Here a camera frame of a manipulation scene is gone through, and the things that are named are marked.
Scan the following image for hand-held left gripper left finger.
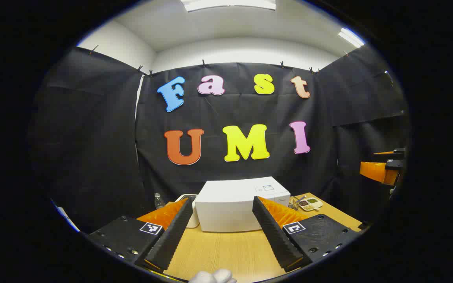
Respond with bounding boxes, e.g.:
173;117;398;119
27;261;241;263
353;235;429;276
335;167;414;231
88;197;194;272

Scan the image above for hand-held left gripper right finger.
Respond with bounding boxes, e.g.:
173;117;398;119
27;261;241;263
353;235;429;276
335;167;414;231
252;196;363;272

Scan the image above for white microwave oven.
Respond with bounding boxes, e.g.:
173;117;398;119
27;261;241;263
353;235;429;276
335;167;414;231
194;176;291;232

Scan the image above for small white appliance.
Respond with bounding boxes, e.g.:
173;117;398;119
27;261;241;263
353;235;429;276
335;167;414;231
175;193;200;228

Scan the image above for white divided bean dish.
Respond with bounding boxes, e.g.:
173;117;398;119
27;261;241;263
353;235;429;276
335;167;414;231
297;197;324;212

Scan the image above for ceiling light panel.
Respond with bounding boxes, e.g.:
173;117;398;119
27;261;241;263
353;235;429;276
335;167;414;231
337;28;365;48
181;0;277;12

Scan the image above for black backdrop cloth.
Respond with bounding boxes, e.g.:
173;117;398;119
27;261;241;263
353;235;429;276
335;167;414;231
28;45;412;234

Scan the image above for metal wire utensil holder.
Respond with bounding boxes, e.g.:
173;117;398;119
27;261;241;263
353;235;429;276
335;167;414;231
288;195;307;211

